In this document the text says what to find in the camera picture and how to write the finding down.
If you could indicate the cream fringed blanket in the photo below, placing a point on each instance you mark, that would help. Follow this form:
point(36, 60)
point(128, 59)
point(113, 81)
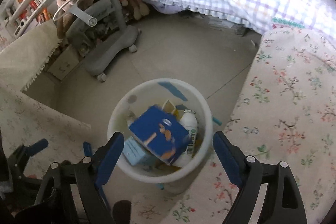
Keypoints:
point(25, 58)

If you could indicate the white green bottle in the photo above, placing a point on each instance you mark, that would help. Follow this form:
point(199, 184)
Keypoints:
point(190, 123)

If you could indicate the grey study chair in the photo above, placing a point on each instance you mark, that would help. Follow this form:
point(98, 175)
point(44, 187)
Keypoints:
point(99, 33)

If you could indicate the cardboard box on floor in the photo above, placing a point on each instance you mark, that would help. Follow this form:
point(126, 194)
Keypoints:
point(64, 63)

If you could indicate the white plastic trash bin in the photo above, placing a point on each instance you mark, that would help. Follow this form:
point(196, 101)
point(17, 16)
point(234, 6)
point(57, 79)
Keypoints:
point(173, 97)

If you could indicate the blue almond biscuit box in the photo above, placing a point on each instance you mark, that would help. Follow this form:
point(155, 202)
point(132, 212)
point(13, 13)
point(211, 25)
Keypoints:
point(161, 134)

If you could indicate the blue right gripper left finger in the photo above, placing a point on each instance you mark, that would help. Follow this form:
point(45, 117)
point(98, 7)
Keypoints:
point(106, 157)

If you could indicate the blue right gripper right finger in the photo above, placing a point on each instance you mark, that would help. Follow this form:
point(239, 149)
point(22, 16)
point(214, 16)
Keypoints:
point(231, 158)

